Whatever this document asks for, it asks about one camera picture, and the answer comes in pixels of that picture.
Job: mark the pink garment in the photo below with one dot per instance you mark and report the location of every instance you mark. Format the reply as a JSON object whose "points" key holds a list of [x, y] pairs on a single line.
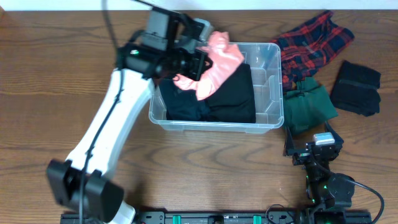
{"points": [[226, 58]]}

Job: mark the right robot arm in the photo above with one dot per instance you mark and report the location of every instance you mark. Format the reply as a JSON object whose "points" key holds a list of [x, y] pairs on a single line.
{"points": [[330, 192]]}

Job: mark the green folded garment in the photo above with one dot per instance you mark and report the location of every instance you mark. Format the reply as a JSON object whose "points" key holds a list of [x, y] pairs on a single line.
{"points": [[307, 106]]}

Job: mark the black folded garment with strap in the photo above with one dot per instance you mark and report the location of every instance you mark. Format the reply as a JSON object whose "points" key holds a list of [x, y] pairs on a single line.
{"points": [[356, 89]]}

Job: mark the dark navy garment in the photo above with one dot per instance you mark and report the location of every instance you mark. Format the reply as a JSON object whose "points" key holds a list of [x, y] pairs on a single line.
{"points": [[182, 105]]}

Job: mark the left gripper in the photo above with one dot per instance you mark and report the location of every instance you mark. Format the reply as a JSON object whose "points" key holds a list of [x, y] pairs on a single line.
{"points": [[196, 65]]}

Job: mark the red plaid flannel garment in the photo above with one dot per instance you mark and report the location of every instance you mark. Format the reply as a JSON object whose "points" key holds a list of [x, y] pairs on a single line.
{"points": [[309, 47]]}

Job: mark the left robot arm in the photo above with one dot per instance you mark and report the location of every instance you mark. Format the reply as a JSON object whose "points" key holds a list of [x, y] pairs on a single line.
{"points": [[166, 47]]}

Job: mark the clear plastic storage bin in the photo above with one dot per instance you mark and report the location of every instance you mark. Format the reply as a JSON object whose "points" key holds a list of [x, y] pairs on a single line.
{"points": [[265, 62]]}

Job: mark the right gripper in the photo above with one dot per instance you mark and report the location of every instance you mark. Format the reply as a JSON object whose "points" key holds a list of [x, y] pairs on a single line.
{"points": [[300, 158]]}

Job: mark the large black garment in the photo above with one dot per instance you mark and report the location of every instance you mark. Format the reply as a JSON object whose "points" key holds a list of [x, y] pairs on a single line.
{"points": [[234, 101]]}

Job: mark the black mounting rail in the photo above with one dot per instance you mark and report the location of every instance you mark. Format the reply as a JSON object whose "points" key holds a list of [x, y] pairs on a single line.
{"points": [[246, 218]]}

